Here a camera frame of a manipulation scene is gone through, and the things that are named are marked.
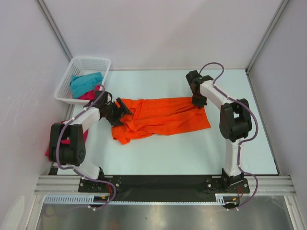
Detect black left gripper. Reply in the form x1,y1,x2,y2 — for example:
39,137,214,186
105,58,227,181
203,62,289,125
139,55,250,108
103,98,132,127

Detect orange t shirt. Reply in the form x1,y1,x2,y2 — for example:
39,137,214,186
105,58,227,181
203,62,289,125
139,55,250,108
111,97,211,145

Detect white plastic mesh basket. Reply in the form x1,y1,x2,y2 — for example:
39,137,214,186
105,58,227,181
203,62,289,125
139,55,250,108
54,57,111,104

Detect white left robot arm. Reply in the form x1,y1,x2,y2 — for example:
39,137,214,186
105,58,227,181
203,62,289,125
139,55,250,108
48,89,133,192

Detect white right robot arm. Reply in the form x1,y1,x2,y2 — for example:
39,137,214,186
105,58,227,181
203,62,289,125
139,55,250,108
186,70,252,193

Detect pink t shirt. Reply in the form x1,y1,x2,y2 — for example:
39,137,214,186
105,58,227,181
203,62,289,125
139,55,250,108
78,85,100,100

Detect teal t shirt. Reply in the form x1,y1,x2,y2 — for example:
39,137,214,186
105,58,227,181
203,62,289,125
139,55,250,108
70,72,104,99

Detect folded red t shirt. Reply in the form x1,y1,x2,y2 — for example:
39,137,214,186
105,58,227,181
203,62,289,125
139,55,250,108
45,121,88,166

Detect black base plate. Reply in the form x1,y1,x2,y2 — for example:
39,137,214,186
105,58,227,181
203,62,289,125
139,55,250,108
78,174,250,203

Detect white slotted cable duct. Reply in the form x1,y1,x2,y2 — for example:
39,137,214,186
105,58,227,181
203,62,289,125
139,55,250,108
44,194,239,206

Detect aluminium frame rail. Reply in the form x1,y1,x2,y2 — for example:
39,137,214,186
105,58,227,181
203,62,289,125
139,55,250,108
35,175,295,196

